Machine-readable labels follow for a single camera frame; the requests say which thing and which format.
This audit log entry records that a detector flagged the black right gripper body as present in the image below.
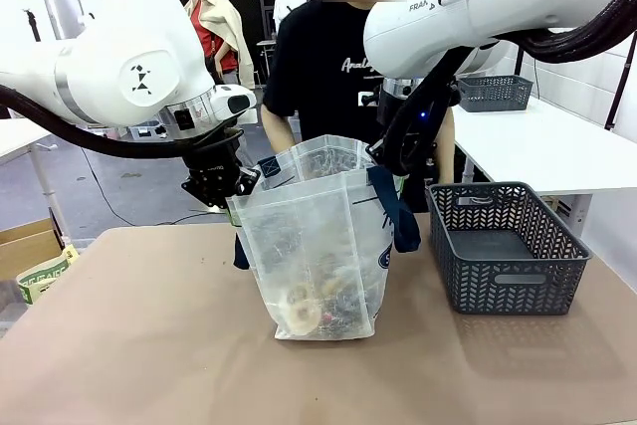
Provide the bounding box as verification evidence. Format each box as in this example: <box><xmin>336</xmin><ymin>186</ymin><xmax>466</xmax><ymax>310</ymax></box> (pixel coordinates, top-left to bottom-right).
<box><xmin>376</xmin><ymin>91</ymin><xmax>455</xmax><ymax>177</ymax></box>

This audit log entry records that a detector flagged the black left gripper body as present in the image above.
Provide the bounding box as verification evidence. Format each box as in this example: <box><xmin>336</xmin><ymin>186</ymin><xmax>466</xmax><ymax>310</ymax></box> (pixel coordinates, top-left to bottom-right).
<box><xmin>179</xmin><ymin>130</ymin><xmax>246</xmax><ymax>208</ymax></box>

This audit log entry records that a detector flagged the white translucent shopping bag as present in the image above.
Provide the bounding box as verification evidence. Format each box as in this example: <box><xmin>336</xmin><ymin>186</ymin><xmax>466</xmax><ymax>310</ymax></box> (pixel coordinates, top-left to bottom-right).
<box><xmin>226</xmin><ymin>133</ymin><xmax>422</xmax><ymax>342</ymax></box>

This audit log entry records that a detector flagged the grey plastic lattice basket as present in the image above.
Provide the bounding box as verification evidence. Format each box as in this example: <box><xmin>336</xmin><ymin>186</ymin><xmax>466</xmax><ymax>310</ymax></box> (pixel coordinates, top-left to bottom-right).
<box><xmin>426</xmin><ymin>180</ymin><xmax>594</xmax><ymax>317</ymax></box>
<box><xmin>456</xmin><ymin>74</ymin><xmax>534</xmax><ymax>113</ymax></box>

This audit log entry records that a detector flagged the person left forearm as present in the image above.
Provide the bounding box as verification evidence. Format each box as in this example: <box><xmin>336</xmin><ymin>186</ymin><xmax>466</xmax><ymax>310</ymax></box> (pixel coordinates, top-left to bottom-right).
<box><xmin>435</xmin><ymin>108</ymin><xmax>457</xmax><ymax>185</ymax></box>

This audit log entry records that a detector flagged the person right forearm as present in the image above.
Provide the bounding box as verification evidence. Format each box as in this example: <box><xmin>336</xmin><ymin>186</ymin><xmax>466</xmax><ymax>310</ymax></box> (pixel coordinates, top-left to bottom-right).
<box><xmin>261</xmin><ymin>105</ymin><xmax>296</xmax><ymax>160</ymax></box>

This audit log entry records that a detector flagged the person in black t-shirt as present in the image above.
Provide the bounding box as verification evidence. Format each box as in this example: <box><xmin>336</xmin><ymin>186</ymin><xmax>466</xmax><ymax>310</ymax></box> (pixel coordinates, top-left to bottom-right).
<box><xmin>261</xmin><ymin>0</ymin><xmax>457</xmax><ymax>215</ymax></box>

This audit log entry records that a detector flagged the dark snack packet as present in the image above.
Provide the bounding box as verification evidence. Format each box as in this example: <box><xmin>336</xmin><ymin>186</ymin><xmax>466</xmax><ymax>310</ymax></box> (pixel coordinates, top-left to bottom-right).
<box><xmin>318</xmin><ymin>253</ymin><xmax>370</xmax><ymax>332</ymax></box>

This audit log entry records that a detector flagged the figure in beige jacket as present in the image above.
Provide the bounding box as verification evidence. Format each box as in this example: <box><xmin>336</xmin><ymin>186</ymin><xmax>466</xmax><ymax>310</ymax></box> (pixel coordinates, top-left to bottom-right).
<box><xmin>177</xmin><ymin>0</ymin><xmax>256</xmax><ymax>91</ymax></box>

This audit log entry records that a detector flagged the person in white t-shirt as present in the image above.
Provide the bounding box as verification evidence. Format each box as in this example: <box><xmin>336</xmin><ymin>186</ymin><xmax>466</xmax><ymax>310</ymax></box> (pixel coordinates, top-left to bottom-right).
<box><xmin>272</xmin><ymin>0</ymin><xmax>309</xmax><ymax>34</ymax></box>

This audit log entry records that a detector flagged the white side table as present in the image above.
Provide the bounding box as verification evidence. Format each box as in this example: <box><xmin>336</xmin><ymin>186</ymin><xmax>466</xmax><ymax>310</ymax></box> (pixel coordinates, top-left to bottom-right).
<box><xmin>450</xmin><ymin>95</ymin><xmax>637</xmax><ymax>197</ymax></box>
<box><xmin>0</xmin><ymin>118</ymin><xmax>61</xmax><ymax>247</ymax></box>

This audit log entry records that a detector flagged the white box under table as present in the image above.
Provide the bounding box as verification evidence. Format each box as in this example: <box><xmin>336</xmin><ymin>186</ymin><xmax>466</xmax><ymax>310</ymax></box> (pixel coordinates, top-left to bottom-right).
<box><xmin>556</xmin><ymin>194</ymin><xmax>593</xmax><ymax>237</ymax></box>

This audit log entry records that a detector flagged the green and white carton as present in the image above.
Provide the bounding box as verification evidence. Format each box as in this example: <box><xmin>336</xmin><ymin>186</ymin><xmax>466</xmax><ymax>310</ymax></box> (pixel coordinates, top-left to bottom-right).
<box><xmin>16</xmin><ymin>244</ymin><xmax>81</xmax><ymax>305</ymax></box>

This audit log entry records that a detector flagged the brown cardboard box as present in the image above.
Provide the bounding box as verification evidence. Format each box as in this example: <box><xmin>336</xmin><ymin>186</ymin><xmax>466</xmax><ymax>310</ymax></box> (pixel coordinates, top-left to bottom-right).
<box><xmin>0</xmin><ymin>218</ymin><xmax>66</xmax><ymax>283</ymax></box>

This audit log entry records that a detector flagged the grey framed panel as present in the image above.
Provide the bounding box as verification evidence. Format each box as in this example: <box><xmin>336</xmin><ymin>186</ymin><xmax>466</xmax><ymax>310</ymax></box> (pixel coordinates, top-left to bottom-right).
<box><xmin>41</xmin><ymin>0</ymin><xmax>84</xmax><ymax>39</ymax></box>

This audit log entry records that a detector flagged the black slanted stand pole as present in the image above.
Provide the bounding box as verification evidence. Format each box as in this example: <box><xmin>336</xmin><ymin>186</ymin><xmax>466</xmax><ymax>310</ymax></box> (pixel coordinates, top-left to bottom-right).
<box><xmin>603</xmin><ymin>29</ymin><xmax>637</xmax><ymax>131</ymax></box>

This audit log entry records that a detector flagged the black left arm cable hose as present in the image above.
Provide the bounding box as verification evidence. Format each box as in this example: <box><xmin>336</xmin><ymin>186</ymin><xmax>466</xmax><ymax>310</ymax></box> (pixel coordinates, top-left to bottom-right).
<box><xmin>0</xmin><ymin>84</ymin><xmax>246</xmax><ymax>161</ymax></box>

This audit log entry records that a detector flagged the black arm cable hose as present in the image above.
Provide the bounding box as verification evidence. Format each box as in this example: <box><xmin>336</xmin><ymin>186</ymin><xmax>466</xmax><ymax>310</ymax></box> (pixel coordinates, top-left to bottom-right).
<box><xmin>0</xmin><ymin>84</ymin><xmax>246</xmax><ymax>161</ymax></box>
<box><xmin>370</xmin><ymin>0</ymin><xmax>637</xmax><ymax>178</ymax></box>

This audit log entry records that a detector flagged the black floor cable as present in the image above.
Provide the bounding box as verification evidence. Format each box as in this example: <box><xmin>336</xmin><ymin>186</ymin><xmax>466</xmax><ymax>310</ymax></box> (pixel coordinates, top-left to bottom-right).
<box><xmin>73</xmin><ymin>145</ymin><xmax>223</xmax><ymax>228</ymax></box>

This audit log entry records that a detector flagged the ring-shaped snack packet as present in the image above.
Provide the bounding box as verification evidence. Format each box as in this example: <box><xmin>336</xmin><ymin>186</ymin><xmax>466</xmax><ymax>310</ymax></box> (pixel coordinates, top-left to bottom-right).
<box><xmin>278</xmin><ymin>280</ymin><xmax>324</xmax><ymax>335</ymax></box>

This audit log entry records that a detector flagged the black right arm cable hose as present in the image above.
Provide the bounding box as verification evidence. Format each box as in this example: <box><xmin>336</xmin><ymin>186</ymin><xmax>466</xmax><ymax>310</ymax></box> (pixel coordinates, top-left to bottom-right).
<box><xmin>370</xmin><ymin>0</ymin><xmax>637</xmax><ymax>178</ymax></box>

